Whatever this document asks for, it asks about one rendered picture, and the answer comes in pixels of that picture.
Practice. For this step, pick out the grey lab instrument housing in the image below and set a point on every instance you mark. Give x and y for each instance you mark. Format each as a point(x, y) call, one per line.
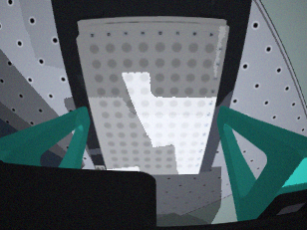
point(48, 158)

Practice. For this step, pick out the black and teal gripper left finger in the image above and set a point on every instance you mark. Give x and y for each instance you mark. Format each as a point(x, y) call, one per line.
point(27, 145)

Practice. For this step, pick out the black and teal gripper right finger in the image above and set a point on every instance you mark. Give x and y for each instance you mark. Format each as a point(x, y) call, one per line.
point(285, 170)

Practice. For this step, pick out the white well pcr plate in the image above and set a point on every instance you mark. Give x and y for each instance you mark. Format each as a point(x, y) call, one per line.
point(152, 84)

